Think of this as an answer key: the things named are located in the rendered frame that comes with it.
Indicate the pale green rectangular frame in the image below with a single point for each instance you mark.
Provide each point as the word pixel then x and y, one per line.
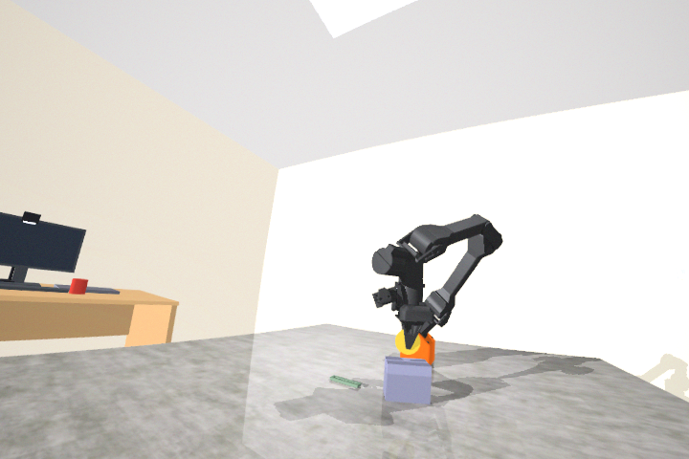
pixel 345 381

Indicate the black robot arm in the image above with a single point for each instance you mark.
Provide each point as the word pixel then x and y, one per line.
pixel 430 241

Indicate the gold coin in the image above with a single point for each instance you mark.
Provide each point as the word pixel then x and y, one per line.
pixel 400 343

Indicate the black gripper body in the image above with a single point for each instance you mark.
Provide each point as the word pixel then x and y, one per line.
pixel 413 307

